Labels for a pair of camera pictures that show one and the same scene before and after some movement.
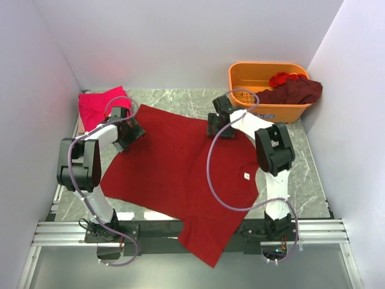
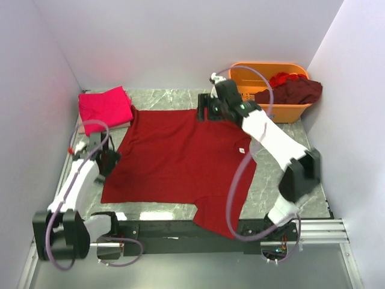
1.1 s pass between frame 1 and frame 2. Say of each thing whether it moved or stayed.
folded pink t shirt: stayed
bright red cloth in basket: stayed
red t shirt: moved
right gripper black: moved
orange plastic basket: stayed
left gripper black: moved
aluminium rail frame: stayed
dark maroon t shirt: stayed
